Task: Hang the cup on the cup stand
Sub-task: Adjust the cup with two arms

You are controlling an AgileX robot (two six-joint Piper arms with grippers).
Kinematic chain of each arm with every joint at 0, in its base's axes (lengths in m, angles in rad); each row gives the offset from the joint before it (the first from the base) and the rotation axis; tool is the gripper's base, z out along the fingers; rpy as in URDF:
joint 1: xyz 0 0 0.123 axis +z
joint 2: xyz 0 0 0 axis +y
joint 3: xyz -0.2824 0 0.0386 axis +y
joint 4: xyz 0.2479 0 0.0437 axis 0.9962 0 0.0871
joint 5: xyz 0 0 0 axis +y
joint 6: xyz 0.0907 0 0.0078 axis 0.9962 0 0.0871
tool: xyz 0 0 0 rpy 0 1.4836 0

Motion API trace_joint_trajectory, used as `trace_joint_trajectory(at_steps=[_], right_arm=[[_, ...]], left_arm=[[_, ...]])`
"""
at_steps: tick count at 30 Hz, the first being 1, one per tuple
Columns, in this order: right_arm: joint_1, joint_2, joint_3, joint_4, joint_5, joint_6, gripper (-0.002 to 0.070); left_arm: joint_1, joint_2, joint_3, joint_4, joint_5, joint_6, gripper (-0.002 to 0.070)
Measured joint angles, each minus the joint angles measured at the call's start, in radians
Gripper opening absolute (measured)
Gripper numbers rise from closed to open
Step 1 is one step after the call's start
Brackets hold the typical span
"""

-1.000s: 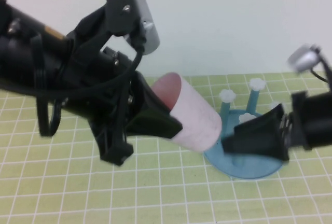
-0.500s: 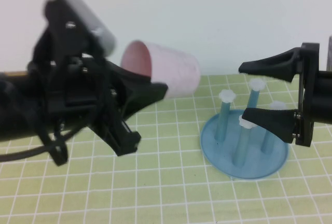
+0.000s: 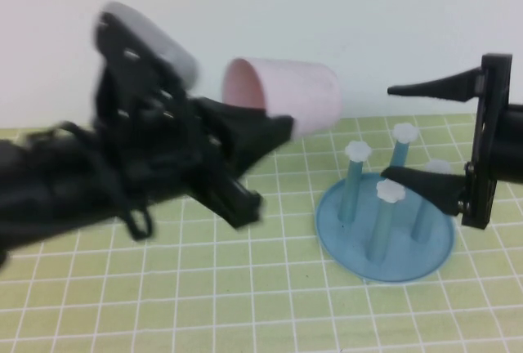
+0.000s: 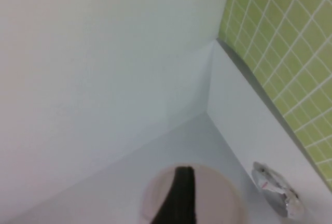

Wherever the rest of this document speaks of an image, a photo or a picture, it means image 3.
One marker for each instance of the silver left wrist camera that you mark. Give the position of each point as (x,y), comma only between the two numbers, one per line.
(163,42)

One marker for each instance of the blue cup stand white caps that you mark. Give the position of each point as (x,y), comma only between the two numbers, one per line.
(388,255)

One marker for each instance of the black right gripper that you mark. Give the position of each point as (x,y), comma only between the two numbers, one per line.
(490,124)

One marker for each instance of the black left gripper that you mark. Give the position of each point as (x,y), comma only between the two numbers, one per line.
(175,157)

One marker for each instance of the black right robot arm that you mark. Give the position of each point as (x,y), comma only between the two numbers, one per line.
(510,144)

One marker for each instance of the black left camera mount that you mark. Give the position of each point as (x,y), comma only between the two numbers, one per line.
(122,50)

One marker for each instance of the pink plastic cup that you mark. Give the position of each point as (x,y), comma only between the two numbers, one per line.
(302,95)

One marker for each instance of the green checked tablecloth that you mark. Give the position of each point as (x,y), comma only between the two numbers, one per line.
(122,308)

